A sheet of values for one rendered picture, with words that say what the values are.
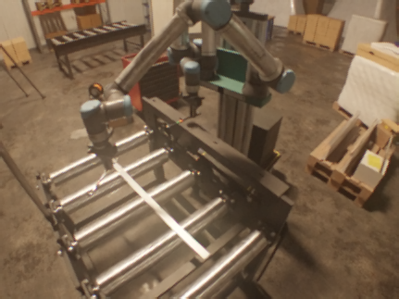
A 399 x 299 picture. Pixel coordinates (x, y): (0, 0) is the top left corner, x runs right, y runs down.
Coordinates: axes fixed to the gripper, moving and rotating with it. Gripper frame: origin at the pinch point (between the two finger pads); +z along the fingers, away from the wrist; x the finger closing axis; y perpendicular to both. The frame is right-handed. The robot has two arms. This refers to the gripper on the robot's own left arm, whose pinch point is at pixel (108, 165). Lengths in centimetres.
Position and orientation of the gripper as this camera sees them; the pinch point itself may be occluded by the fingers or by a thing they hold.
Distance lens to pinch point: 118.5
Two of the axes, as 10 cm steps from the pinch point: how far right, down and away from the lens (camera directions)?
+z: 0.0, 7.7, 6.4
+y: -2.1, 6.3, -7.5
